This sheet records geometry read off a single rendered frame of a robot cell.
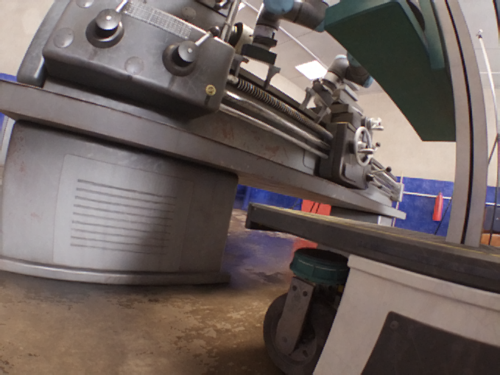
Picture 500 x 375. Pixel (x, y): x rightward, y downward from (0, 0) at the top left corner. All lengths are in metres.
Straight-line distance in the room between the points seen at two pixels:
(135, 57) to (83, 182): 0.35
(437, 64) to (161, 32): 0.65
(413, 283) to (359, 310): 0.07
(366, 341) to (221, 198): 0.66
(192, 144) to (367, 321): 0.55
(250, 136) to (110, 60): 0.61
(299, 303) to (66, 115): 0.60
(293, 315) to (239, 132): 0.71
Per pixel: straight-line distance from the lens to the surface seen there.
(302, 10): 0.85
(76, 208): 0.69
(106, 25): 0.60
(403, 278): 0.25
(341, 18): 0.46
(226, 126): 0.91
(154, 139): 0.60
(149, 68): 0.64
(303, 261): 0.39
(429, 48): 0.55
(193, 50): 0.63
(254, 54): 0.92
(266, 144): 1.02
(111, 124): 0.58
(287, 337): 0.45
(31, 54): 0.81
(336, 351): 0.31
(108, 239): 0.71
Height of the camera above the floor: 0.33
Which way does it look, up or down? 2 degrees up
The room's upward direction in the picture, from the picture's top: 12 degrees clockwise
